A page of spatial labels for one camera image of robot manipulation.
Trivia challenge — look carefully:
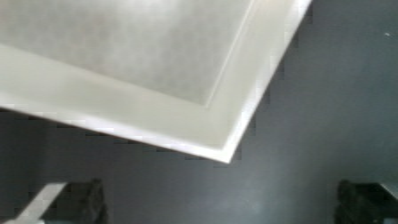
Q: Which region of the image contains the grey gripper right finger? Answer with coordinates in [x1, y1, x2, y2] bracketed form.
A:
[334, 180, 398, 224]

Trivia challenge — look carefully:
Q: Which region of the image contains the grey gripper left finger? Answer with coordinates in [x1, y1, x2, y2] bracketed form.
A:
[0, 179, 108, 224]

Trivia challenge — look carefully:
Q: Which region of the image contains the white drawer tray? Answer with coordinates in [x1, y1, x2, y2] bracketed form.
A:
[0, 0, 314, 162]

